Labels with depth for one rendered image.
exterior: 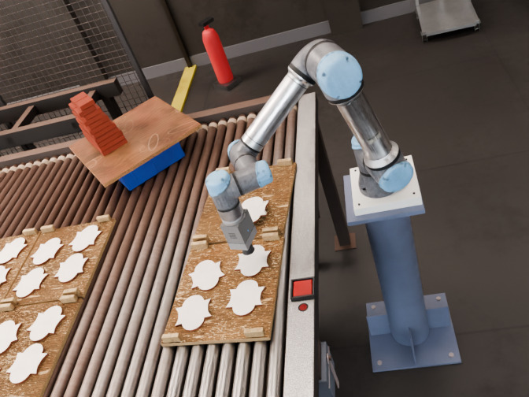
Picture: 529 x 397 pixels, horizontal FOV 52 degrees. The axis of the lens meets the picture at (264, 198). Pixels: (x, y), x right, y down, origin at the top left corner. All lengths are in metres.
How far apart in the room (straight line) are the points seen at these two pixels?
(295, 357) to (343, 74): 0.79
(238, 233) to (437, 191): 1.86
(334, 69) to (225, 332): 0.82
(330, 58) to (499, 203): 1.92
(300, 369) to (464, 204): 1.90
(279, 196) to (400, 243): 0.49
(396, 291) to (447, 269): 0.63
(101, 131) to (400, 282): 1.43
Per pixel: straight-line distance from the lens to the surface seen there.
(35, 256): 2.40
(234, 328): 1.68
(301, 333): 1.62
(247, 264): 1.82
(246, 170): 1.61
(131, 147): 2.53
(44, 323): 2.07
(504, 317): 2.72
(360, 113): 1.61
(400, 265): 2.21
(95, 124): 2.52
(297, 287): 1.72
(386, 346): 2.65
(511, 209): 3.20
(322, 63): 1.52
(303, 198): 2.04
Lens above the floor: 2.19
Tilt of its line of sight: 37 degrees down
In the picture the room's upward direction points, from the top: 21 degrees counter-clockwise
